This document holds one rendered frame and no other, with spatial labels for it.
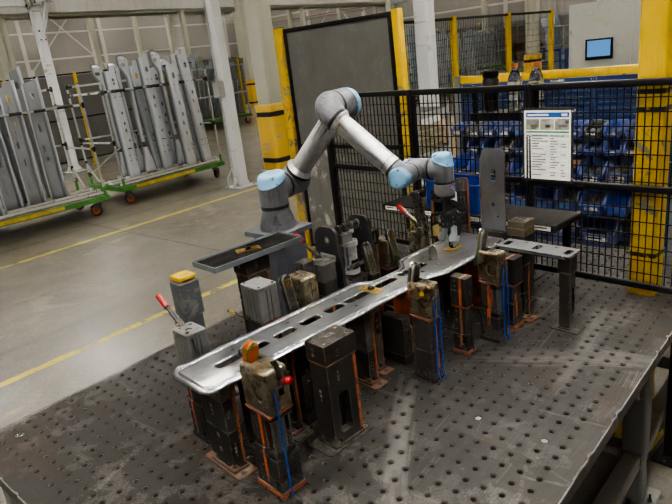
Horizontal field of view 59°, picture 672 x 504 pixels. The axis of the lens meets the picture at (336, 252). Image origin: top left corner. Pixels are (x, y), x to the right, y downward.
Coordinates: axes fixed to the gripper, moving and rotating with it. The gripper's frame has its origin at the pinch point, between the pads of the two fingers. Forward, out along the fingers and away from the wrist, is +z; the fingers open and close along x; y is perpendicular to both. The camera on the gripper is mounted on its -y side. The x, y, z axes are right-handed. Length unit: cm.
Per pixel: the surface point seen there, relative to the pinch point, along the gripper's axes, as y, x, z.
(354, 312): 63, 8, 0
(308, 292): 64, -11, -3
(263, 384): 109, 23, -5
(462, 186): -29.4, -14.6, -13.1
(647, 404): -19, 66, 58
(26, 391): 110, -248, 99
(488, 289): 8.1, 20.3, 11.8
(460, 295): 22.1, 18.3, 8.8
